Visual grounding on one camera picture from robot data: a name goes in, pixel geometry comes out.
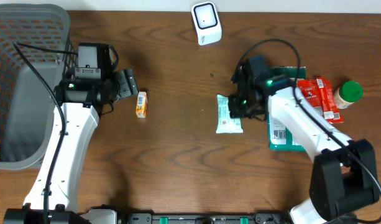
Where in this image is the orange tissue pack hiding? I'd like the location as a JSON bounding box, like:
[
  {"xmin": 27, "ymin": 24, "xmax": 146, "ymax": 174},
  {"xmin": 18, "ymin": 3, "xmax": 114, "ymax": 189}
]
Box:
[{"xmin": 135, "ymin": 91, "xmax": 148, "ymax": 118}]

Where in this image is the light green wipes pack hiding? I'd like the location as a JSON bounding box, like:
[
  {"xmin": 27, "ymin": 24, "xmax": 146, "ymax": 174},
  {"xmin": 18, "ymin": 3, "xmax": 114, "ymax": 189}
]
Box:
[{"xmin": 216, "ymin": 95, "xmax": 243, "ymax": 134}]

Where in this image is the red snack packet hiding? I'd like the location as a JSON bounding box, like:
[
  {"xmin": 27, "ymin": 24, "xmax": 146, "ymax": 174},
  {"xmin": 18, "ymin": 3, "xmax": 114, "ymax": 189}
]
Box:
[{"xmin": 296, "ymin": 77, "xmax": 345, "ymax": 124}]

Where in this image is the green lid seasoning jar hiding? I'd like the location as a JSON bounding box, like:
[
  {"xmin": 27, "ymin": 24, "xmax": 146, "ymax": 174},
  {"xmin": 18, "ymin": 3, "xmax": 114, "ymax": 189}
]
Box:
[{"xmin": 334, "ymin": 81, "xmax": 364, "ymax": 109}]

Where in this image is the red stick sachet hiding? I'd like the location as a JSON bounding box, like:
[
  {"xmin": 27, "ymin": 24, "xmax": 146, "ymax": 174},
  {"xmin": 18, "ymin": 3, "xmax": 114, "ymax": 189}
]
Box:
[{"xmin": 316, "ymin": 77, "xmax": 343, "ymax": 124}]

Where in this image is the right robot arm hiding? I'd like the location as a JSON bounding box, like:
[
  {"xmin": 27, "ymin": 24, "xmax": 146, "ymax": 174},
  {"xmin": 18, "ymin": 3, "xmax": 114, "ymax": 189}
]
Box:
[{"xmin": 229, "ymin": 75, "xmax": 381, "ymax": 223}]

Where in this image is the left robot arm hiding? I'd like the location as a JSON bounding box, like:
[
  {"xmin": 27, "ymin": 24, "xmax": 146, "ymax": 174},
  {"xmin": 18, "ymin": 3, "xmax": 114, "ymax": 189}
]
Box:
[{"xmin": 3, "ymin": 77, "xmax": 118, "ymax": 223}]

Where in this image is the white barcode scanner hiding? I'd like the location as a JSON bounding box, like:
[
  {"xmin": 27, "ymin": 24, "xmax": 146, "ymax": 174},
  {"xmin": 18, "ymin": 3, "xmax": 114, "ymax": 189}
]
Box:
[{"xmin": 191, "ymin": 1, "xmax": 223, "ymax": 45}]

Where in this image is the grey plastic mesh basket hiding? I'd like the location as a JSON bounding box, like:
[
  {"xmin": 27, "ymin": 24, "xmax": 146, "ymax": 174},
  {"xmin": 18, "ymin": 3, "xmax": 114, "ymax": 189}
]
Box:
[{"xmin": 0, "ymin": 4, "xmax": 76, "ymax": 170}]

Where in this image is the right black cable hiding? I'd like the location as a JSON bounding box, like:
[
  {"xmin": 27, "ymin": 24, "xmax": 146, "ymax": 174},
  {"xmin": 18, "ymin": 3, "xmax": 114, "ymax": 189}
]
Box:
[{"xmin": 232, "ymin": 38, "xmax": 381, "ymax": 224}]

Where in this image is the black cable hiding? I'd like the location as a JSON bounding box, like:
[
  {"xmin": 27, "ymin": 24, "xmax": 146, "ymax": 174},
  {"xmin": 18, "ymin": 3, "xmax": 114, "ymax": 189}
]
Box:
[
  {"xmin": 12, "ymin": 41, "xmax": 79, "ymax": 224},
  {"xmin": 232, "ymin": 38, "xmax": 381, "ymax": 224}
]

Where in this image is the left black cable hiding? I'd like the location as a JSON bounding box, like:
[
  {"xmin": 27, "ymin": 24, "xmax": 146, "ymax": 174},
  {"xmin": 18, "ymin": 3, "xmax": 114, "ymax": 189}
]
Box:
[{"xmin": 12, "ymin": 41, "xmax": 79, "ymax": 224}]

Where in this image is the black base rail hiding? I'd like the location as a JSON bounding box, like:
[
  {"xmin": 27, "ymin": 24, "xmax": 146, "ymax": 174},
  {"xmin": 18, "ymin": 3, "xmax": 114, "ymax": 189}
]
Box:
[{"xmin": 78, "ymin": 212, "xmax": 290, "ymax": 224}]

